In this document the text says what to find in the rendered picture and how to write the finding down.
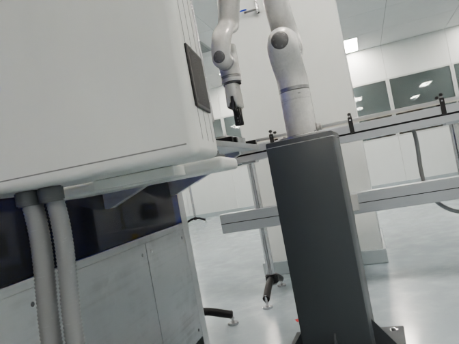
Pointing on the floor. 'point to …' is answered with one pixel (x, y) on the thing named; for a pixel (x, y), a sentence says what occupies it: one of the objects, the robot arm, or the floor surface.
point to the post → (193, 271)
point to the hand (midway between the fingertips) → (239, 120)
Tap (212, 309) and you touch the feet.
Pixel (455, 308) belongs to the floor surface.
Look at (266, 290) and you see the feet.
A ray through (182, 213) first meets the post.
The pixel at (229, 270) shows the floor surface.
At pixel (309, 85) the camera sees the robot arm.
